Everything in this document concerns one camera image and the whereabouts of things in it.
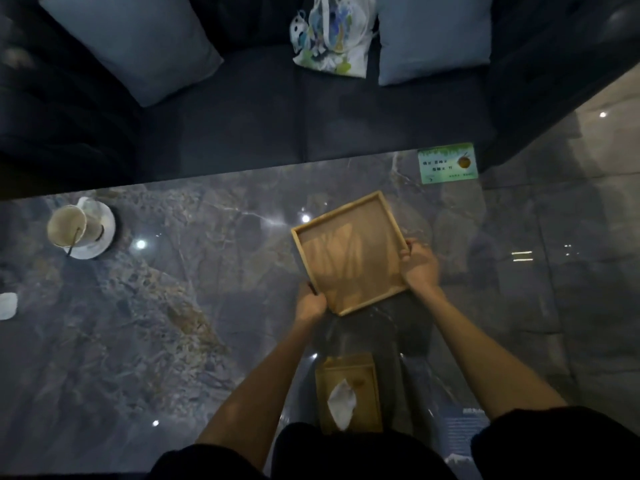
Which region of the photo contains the person's left hand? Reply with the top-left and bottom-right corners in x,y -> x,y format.
294,283 -> 328,327

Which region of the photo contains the person's right hand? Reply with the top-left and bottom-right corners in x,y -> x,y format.
399,238 -> 442,300

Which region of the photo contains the square wooden tray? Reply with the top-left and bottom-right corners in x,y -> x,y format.
291,190 -> 413,317

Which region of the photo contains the person's left forearm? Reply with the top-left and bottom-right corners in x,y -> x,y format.
196,319 -> 318,471

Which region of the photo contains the person's right forearm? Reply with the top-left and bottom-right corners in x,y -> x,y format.
419,287 -> 568,421

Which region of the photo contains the green table sticker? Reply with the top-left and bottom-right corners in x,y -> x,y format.
418,142 -> 479,185

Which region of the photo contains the wooden tissue box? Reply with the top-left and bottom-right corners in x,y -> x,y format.
314,353 -> 384,435

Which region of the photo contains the white tissue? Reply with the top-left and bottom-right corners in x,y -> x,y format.
327,379 -> 358,431

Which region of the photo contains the person's black shirt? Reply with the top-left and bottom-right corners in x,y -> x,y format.
148,406 -> 640,480

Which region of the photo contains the blue printed card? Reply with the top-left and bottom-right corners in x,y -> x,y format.
442,408 -> 492,480

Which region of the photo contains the dark blue sofa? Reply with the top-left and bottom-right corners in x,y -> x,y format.
0,0 -> 640,200

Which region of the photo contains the small light blue cushion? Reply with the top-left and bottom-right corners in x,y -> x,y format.
376,0 -> 494,87

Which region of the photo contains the white saucer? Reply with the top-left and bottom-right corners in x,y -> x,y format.
64,197 -> 117,260

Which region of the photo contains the white printed tote bag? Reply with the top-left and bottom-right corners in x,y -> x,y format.
289,0 -> 378,79

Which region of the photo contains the glass cup with drink residue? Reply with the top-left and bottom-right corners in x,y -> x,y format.
46,205 -> 105,248

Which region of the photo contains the large light blue cushion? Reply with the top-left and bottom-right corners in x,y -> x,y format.
39,0 -> 224,108

